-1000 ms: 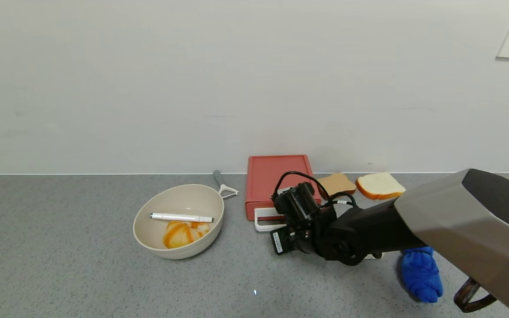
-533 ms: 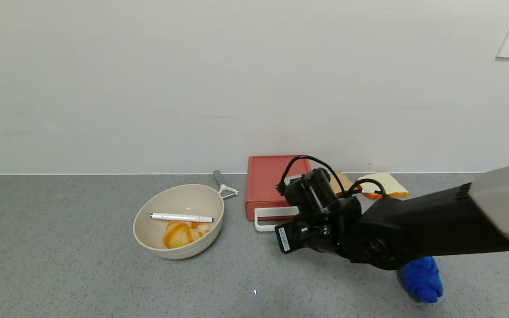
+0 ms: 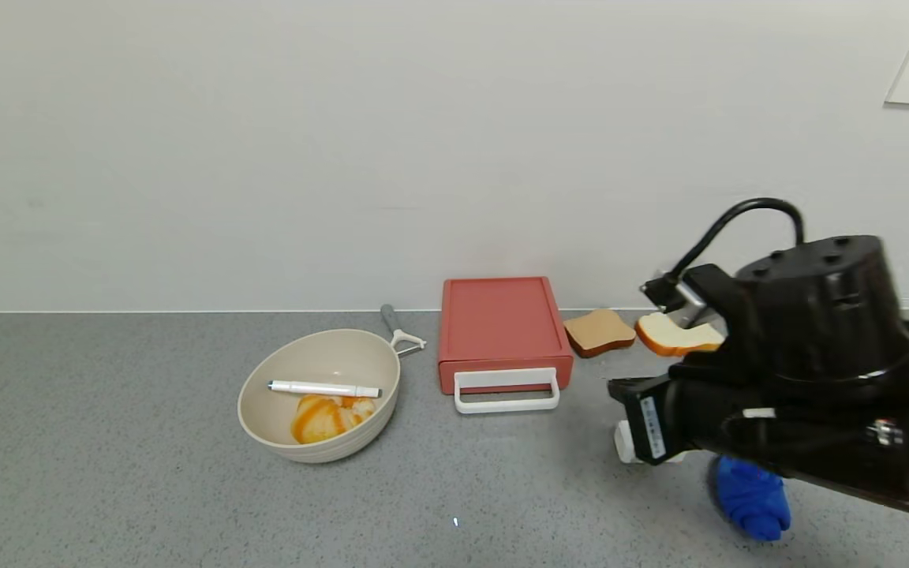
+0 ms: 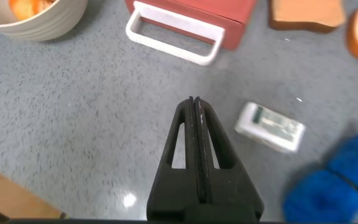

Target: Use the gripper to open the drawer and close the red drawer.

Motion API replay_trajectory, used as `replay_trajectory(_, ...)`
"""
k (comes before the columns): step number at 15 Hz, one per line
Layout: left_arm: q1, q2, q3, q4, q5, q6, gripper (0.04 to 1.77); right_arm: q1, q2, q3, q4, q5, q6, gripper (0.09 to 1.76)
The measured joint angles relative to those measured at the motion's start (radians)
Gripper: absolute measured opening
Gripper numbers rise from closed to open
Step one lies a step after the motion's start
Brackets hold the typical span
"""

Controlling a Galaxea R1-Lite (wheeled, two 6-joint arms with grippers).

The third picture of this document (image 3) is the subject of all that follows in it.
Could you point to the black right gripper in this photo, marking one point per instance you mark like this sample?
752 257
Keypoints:
649 426

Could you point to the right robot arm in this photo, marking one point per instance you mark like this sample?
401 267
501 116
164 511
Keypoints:
817 308

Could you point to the red drawer case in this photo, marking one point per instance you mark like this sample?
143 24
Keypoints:
502 315

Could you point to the small white printed box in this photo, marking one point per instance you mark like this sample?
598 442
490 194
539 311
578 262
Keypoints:
624 442

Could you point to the white bread slice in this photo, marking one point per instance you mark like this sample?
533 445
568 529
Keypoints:
671 335

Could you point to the brown toast slice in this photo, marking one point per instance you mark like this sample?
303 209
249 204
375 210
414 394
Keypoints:
598 331

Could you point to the blue cloth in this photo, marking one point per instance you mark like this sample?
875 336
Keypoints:
750 501

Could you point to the orange striped croissant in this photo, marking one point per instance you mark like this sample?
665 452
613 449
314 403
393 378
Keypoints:
319 422

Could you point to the white marker pen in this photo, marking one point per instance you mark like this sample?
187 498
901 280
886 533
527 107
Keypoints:
320 388

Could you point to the beige ribbed bowl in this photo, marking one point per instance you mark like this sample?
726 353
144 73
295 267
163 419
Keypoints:
320 359

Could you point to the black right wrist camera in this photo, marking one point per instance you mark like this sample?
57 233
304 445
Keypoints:
648 426

